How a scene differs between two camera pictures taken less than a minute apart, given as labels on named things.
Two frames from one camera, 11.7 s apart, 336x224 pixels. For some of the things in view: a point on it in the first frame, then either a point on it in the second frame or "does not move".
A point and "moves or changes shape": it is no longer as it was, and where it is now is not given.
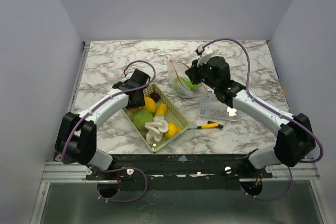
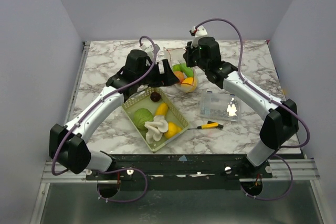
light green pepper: (186, 83) → (177, 67)
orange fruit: (150, 104) → (189, 83)
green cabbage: (140, 117) does not move
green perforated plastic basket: (175, 115) does not move
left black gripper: (140, 103) → (168, 78)
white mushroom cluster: (156, 129) does not move
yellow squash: (161, 110) does not move
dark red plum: (155, 96) does not move
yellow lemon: (173, 130) does not move
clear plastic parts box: (210, 107) does not move
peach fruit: (135, 109) → (180, 75)
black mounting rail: (180, 171) does not move
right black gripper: (192, 72) → (189, 55)
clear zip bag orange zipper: (181, 83) moves or changes shape
